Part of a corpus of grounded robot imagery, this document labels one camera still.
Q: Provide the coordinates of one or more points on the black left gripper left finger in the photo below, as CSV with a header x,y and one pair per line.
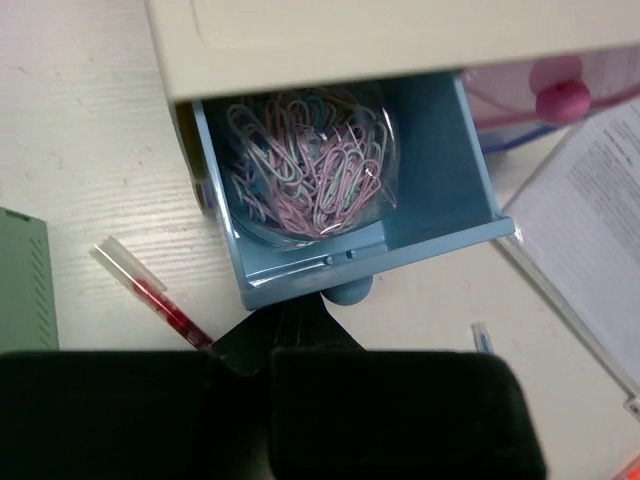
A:
x,y
144,414

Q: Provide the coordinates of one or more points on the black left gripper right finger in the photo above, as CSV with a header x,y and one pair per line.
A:
x,y
339,411

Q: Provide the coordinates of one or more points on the light blue pen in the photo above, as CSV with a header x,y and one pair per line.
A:
x,y
482,339

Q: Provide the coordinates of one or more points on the light blue drawer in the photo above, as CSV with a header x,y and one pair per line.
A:
x,y
445,202

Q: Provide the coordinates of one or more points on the clear paperclip container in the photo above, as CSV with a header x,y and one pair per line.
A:
x,y
309,164

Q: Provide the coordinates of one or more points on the purple-blue wide drawer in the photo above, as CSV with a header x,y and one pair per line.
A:
x,y
505,138

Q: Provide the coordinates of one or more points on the pink drawer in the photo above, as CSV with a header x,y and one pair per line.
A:
x,y
556,91

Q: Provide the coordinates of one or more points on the red gel pen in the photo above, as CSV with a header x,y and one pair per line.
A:
x,y
130,272

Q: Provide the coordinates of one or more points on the green file organizer rack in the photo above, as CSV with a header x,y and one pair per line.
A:
x,y
28,315

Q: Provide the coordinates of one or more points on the orange highlighter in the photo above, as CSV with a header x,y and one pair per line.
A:
x,y
626,469

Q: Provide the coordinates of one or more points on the clear document folder with papers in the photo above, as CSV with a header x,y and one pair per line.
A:
x,y
577,238

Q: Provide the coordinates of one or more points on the cream drawer cabinet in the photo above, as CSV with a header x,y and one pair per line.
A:
x,y
217,49

